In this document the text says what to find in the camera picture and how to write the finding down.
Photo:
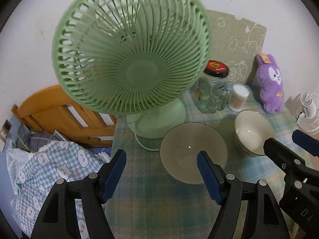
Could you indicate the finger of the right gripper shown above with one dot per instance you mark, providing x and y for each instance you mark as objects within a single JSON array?
[
  {"x": 306, "y": 142},
  {"x": 282, "y": 156}
]

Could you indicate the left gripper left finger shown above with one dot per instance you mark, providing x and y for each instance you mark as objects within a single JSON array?
[{"x": 58, "y": 218}]

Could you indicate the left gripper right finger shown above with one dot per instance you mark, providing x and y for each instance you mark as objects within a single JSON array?
[{"x": 263, "y": 217}]

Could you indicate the floral bowl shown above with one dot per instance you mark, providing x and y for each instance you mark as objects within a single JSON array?
[
  {"x": 252, "y": 129},
  {"x": 181, "y": 145}
]

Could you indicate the white standing fan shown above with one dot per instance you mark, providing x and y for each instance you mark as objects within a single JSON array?
[{"x": 306, "y": 115}]

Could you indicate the blue checkered blanket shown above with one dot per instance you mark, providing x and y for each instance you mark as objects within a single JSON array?
[{"x": 32, "y": 175}]

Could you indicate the purple plush bunny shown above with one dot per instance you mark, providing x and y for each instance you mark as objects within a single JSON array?
[{"x": 269, "y": 79}]

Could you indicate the cotton swab container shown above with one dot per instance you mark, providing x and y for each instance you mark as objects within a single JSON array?
[{"x": 238, "y": 96}]

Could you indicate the grey striped pillow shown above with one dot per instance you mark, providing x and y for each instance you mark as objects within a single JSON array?
[{"x": 31, "y": 140}]

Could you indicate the plaid tablecloth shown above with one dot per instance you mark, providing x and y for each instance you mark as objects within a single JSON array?
[{"x": 150, "y": 203}]

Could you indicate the glass jar black lid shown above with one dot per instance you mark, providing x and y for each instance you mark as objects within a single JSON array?
[{"x": 211, "y": 90}]

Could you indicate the wooden bed headboard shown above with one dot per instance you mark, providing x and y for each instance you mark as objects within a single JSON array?
[{"x": 51, "y": 109}]

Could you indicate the green desk fan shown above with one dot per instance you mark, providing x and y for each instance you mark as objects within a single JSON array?
[{"x": 132, "y": 58}]

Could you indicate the wall power socket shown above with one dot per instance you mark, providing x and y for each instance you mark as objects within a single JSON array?
[{"x": 5, "y": 130}]

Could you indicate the green cartoon wall mat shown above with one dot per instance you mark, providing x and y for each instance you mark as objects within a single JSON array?
[{"x": 235, "y": 43}]

